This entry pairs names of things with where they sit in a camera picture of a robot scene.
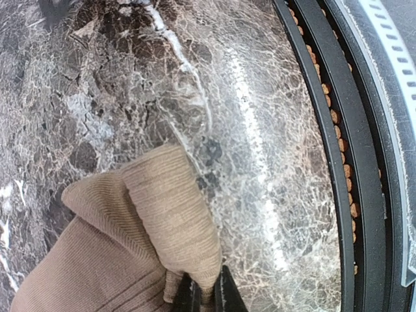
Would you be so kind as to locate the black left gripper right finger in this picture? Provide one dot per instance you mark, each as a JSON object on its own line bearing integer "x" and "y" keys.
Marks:
{"x": 227, "y": 297}

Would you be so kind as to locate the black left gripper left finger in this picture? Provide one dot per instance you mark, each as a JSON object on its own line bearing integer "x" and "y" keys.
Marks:
{"x": 188, "y": 297}

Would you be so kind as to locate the beige ribbed sock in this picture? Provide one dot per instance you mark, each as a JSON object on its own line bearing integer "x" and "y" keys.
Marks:
{"x": 136, "y": 231}

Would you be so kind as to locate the black front table rail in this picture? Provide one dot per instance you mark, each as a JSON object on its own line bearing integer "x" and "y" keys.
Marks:
{"x": 359, "y": 151}

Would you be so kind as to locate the white slotted cable duct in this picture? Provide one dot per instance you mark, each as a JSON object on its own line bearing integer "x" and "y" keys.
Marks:
{"x": 394, "y": 73}

